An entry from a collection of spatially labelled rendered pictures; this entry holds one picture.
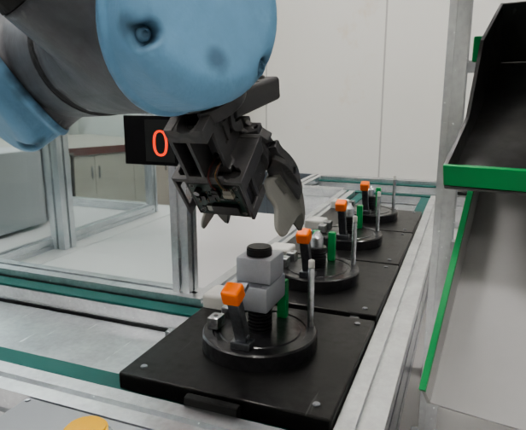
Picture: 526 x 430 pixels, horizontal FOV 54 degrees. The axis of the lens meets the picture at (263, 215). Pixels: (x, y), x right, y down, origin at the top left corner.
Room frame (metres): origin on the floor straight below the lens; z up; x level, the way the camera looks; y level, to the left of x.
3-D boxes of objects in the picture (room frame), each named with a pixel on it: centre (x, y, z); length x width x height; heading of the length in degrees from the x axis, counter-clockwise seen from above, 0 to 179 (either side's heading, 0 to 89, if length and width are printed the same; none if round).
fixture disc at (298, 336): (0.58, 0.00, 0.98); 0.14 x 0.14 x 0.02
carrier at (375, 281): (0.82, -0.09, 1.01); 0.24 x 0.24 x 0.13; 69
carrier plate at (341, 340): (0.58, 0.00, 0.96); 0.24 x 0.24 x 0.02; 69
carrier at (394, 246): (1.05, -0.18, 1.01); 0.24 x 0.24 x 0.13; 69
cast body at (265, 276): (0.59, 0.00, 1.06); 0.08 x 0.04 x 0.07; 158
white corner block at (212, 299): (0.71, 0.06, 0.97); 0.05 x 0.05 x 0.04; 69
